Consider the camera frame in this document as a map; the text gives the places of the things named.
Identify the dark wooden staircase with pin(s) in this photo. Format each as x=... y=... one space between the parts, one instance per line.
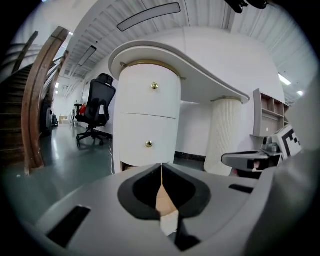
x=30 y=107

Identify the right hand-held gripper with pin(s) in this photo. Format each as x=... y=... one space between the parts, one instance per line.
x=282 y=142

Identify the white cabinet with brass knobs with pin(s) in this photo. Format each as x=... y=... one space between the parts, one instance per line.
x=200 y=67

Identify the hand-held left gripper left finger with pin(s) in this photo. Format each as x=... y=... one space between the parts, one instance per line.
x=100 y=220

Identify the grey shelf cabinet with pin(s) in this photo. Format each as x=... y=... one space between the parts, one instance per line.
x=265 y=115

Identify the long ceiling light panel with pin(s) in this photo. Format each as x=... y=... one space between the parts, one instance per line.
x=87 y=55
x=148 y=16

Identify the red object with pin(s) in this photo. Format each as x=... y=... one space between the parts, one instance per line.
x=82 y=108

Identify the brass drawer knob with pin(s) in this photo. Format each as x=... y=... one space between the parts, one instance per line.
x=154 y=85
x=149 y=144

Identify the black office chair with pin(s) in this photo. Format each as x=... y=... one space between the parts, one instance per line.
x=97 y=107

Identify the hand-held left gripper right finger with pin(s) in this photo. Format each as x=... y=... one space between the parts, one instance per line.
x=230 y=220

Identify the black floor equipment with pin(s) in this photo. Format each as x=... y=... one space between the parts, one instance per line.
x=47 y=120

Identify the cardboard box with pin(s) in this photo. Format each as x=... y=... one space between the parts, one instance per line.
x=63 y=120

